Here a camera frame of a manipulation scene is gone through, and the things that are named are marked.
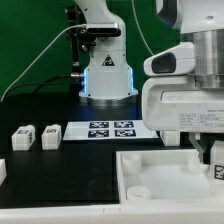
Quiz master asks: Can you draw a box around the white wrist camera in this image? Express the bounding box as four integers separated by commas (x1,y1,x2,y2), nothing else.
143,42,196,76

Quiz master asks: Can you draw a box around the white front rail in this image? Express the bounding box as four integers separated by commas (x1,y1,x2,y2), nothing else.
0,203,224,224

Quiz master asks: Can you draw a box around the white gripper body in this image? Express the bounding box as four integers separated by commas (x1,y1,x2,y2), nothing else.
142,76,224,133

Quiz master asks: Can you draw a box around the white cable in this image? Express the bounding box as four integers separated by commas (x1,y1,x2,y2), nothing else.
0,23,88,102

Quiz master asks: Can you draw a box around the black cable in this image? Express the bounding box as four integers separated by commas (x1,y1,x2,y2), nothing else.
3,74,81,98

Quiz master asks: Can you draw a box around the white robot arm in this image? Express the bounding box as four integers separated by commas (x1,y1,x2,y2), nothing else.
74,0,224,145

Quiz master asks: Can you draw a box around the white marker sheet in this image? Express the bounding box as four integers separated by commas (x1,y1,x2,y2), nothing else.
63,120,158,141

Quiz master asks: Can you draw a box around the white block left edge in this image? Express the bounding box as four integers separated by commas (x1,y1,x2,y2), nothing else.
0,159,7,186

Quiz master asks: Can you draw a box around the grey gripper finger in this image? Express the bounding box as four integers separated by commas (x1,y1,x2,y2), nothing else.
189,132,206,163

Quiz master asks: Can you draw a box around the white square tabletop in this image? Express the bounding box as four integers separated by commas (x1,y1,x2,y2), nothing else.
116,149,224,207

